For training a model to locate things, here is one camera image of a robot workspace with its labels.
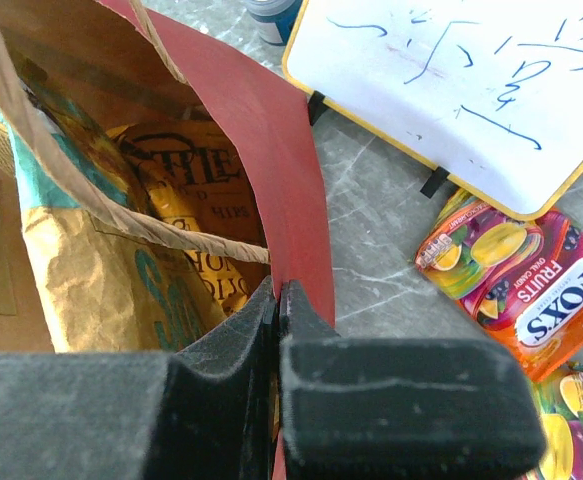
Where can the red brown paper bag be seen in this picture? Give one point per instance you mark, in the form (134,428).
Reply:
(125,64)

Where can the brown teal chips bag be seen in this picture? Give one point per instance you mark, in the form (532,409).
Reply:
(100,289)

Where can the small whiteboard yellow frame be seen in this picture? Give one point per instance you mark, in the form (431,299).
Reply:
(489,91)

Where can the orange kettle chips bag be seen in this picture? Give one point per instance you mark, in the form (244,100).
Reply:
(193,176)

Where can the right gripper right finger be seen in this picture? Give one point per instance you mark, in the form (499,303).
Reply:
(387,408)

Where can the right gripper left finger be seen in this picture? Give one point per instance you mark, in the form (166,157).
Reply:
(202,413)

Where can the orange Fox's fruits bag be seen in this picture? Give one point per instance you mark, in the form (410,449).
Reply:
(520,281)

